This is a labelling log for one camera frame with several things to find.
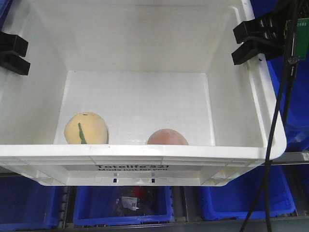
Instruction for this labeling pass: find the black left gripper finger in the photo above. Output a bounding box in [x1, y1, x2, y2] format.
[0, 31, 28, 57]
[0, 54, 30, 75]

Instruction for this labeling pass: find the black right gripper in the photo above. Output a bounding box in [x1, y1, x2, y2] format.
[231, 0, 309, 65]

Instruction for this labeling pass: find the yellow plush toy green stripe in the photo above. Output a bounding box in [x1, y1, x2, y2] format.
[64, 112, 109, 144]

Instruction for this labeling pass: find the white Totelife plastic crate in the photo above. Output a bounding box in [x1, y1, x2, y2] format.
[0, 0, 276, 186]

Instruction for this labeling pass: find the pink plush toy smiling face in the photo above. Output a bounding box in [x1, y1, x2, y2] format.
[146, 129, 189, 145]

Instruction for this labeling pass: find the green circuit board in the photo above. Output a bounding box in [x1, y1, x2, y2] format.
[288, 17, 309, 64]

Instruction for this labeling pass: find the blue bin upper right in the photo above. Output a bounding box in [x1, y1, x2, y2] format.
[251, 0, 309, 152]

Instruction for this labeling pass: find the blue bin lower left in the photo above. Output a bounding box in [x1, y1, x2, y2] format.
[0, 176, 64, 232]

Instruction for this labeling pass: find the blue bin lower right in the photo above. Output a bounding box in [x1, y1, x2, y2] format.
[198, 166, 295, 220]

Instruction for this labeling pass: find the blue bin lower middle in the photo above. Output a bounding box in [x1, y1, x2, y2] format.
[73, 186, 174, 227]

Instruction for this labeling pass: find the lower left roller track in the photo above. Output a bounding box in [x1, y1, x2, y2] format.
[57, 186, 72, 229]

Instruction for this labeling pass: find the roller track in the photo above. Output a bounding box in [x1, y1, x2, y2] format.
[57, 186, 72, 229]
[171, 186, 202, 223]

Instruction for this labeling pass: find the lower right roller track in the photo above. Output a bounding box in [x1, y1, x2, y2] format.
[171, 186, 202, 223]

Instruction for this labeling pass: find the clear bag of parts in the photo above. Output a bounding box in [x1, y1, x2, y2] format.
[114, 186, 156, 217]

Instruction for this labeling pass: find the black cable pair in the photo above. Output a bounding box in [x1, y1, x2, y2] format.
[241, 0, 305, 232]

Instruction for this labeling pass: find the metal shelf front rail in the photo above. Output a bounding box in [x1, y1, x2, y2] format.
[272, 151, 309, 165]

